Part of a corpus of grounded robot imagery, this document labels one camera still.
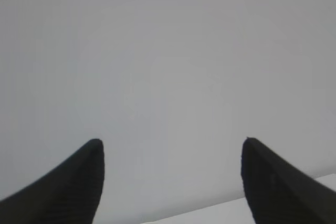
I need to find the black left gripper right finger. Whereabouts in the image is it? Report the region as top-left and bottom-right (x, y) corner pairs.
(241, 137), (335, 223)

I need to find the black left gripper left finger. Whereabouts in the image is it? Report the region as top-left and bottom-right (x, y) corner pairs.
(1, 139), (104, 223)

